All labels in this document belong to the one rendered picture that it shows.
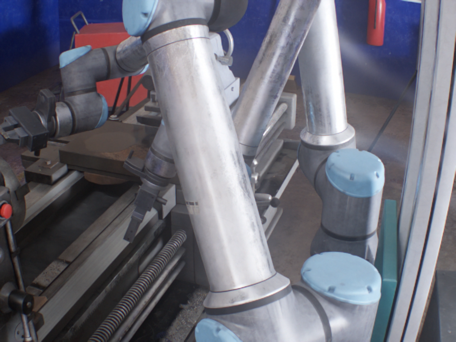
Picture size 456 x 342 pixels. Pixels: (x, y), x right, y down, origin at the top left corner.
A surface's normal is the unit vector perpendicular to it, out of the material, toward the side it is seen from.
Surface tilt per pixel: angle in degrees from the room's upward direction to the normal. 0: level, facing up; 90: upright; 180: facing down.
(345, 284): 5
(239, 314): 69
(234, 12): 120
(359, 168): 5
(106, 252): 36
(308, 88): 98
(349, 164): 5
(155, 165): 78
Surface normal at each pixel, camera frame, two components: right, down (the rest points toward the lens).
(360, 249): 0.21, 0.08
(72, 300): 0.57, -0.65
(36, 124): 0.28, -0.81
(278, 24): -0.63, 0.02
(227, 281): -0.33, 0.07
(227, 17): 0.58, 0.80
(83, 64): 0.55, 0.05
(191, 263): -0.31, 0.40
